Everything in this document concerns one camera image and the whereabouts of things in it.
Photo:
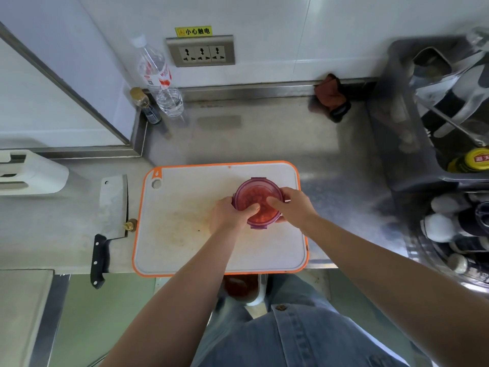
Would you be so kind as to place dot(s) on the person's left hand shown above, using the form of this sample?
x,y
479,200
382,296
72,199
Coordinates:
x,y
227,217

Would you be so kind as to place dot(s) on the person's right hand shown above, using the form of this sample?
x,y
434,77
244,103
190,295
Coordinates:
x,y
298,208

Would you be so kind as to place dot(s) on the purple round container lid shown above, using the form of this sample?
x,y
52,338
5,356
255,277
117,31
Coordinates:
x,y
240,191

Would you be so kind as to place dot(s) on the diced carrot pieces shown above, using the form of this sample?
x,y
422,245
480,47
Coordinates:
x,y
256,194

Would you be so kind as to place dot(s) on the purple lidded container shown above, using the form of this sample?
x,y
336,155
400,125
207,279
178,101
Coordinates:
x,y
263,224

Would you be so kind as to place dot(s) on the brown carrot top stub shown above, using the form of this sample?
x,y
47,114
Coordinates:
x,y
130,225

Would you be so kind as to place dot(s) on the person's right forearm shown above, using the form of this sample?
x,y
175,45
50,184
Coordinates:
x,y
405,282

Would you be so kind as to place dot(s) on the person's left forearm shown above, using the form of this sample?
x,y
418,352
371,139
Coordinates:
x,y
172,309

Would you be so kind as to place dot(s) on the white orange-rimmed cutting board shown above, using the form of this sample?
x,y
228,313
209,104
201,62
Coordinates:
x,y
179,225

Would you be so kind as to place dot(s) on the white waste bin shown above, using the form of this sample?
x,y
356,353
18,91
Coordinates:
x,y
263,292

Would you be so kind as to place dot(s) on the blue denim trousers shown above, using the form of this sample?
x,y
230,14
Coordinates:
x,y
298,292

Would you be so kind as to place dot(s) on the dark red cloth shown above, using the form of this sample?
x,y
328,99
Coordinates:
x,y
329,95

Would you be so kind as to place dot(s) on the pale green cabinet front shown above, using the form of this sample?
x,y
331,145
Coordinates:
x,y
366,313
103,317

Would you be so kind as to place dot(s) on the clear round basin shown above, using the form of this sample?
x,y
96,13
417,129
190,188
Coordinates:
x,y
414,256

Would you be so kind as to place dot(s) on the clear plastic water bottle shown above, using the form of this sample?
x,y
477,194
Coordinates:
x,y
170,103

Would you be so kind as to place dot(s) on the small gold-capped bottle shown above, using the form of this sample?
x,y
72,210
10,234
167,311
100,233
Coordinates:
x,y
151,114

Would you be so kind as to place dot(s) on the blue denim shirt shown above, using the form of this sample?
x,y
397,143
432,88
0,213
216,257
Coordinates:
x,y
305,340

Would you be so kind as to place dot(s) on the group of seasoning bottles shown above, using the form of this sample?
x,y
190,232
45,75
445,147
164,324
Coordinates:
x,y
437,227

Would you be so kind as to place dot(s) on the yellow-capped sauce bottle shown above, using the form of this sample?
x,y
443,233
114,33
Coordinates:
x,y
477,158

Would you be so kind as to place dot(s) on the yellow warning sticker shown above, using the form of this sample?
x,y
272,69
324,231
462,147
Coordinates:
x,y
193,31

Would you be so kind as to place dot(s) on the white and black bag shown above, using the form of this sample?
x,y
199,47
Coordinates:
x,y
458,87

